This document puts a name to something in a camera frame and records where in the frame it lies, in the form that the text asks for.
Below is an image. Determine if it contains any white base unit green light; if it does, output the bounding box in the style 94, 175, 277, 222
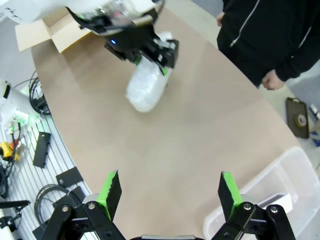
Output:
0, 78, 44, 130

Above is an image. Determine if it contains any coiled black cable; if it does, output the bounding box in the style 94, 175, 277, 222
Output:
27, 70, 52, 117
33, 184, 85, 227

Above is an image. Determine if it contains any person's right hand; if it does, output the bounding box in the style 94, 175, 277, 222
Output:
216, 10, 226, 26

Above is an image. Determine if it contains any brown cardboard box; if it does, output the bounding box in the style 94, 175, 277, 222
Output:
14, 12, 101, 55

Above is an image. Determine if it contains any clear plastic bin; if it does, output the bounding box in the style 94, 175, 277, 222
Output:
202, 146, 320, 240

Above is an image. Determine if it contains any black flat bracket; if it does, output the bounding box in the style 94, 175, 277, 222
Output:
66, 185, 87, 201
55, 166, 85, 187

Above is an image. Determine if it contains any person's left hand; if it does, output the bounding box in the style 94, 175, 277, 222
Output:
261, 70, 286, 91

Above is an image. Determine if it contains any person torso in black jacket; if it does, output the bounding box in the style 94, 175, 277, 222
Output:
216, 0, 320, 88

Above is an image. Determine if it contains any slotted aluminium base plate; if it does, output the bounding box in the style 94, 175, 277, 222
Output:
0, 114, 96, 240

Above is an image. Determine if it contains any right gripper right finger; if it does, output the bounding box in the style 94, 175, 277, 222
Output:
212, 171, 297, 240

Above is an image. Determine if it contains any thin black rod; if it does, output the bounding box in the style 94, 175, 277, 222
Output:
0, 199, 32, 209

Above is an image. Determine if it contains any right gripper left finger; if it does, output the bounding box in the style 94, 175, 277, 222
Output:
41, 169, 126, 240

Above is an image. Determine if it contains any long black bar bracket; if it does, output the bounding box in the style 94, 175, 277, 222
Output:
32, 131, 52, 169

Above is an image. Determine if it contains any white unwrapped digital clock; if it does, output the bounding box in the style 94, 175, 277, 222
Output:
257, 191, 294, 213

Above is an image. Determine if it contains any yellow emergency stop button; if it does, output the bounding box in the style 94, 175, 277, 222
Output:
0, 140, 20, 161

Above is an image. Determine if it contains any dark rectangular tray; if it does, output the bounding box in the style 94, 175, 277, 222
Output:
285, 96, 310, 140

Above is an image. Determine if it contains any person's left forearm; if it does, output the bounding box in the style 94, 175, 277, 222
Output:
273, 32, 320, 82

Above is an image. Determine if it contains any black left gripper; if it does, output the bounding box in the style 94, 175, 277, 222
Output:
103, 23, 180, 76

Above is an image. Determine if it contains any bubble-wrapped clock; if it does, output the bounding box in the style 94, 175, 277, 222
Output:
125, 31, 176, 113

